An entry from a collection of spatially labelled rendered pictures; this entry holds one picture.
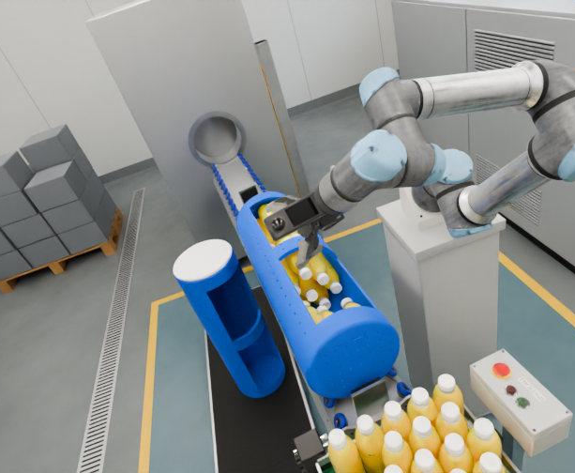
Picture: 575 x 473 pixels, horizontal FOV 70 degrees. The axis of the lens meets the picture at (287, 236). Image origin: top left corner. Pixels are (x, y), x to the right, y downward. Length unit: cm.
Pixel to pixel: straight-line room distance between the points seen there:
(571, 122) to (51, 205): 414
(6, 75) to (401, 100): 585
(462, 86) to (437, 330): 107
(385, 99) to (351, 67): 564
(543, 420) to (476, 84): 71
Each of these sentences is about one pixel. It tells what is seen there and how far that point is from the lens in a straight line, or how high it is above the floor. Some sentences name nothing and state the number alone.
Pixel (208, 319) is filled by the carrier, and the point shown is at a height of 79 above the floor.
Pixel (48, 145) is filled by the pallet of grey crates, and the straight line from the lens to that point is 468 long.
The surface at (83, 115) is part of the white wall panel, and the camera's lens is 625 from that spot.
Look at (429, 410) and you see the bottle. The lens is 113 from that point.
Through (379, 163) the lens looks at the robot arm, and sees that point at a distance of 63.
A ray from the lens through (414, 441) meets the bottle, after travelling 110.
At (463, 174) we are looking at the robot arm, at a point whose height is 139.
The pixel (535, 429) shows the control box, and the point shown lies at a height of 110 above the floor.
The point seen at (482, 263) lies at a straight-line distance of 160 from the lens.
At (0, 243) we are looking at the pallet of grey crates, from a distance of 481.
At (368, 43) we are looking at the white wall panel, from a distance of 644.
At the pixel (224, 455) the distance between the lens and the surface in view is 232.
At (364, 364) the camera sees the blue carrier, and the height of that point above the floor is 107.
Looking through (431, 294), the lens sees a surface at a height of 93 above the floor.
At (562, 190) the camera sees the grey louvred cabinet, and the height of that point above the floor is 55.
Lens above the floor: 205
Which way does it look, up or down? 34 degrees down
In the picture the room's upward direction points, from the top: 19 degrees counter-clockwise
